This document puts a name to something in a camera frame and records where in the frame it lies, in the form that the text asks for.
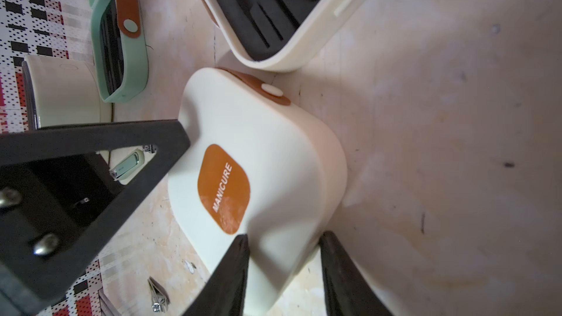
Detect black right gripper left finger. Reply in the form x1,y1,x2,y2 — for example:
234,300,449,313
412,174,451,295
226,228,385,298
184,234,250,316

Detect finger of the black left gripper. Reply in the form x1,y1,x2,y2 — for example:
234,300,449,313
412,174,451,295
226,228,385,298
1,120,190,315

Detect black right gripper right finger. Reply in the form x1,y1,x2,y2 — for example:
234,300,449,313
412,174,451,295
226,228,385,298
319,231,392,316

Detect cream nail kit case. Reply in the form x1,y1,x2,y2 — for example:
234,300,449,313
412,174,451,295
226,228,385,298
168,68,348,315
202,0,365,73

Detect small metal nail clipper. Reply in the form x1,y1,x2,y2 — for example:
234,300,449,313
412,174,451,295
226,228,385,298
148,277,170,313

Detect green nail kit case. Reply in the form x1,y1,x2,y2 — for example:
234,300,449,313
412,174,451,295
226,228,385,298
89,0,149,103

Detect green oval tray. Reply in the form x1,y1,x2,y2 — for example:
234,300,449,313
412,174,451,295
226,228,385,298
22,55,113,130

